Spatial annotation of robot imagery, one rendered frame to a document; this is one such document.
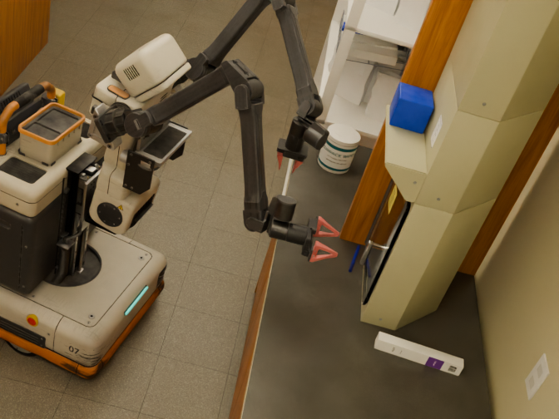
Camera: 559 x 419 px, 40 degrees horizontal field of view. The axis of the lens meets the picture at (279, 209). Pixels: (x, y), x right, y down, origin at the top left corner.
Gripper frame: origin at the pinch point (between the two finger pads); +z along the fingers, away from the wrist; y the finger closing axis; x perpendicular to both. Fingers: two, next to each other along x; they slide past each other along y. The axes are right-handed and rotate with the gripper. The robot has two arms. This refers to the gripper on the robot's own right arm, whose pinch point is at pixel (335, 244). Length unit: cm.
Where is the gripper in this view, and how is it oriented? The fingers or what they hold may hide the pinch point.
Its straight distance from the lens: 224.1
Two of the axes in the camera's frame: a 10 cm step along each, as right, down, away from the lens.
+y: 1.1, -5.9, 8.0
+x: -2.3, 7.7, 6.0
